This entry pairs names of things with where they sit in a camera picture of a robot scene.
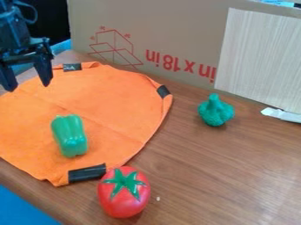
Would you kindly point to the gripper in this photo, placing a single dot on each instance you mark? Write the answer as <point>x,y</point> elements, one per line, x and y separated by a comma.
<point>24,52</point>

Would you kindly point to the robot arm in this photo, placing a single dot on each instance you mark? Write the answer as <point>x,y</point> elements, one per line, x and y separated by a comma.
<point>11,20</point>

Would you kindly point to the red toy tomato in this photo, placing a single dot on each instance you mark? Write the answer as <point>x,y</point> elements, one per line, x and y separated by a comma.
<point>123,192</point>

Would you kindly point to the green toy pepper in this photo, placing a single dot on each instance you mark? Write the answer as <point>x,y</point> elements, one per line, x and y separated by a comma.
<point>69,135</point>

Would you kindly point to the orange cloth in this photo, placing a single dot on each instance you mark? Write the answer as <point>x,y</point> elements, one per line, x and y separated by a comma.
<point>90,117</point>

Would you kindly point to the cardboard box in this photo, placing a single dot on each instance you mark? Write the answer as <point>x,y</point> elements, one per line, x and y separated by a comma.
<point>164,35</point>

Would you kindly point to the green toy broccoli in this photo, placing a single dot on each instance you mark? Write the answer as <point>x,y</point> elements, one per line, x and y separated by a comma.
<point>215,111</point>

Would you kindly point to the light wooden board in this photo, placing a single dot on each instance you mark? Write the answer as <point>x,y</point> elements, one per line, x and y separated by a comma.
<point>260,58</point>

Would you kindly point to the white paper scrap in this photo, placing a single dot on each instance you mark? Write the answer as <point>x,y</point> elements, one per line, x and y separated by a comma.
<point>283,114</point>

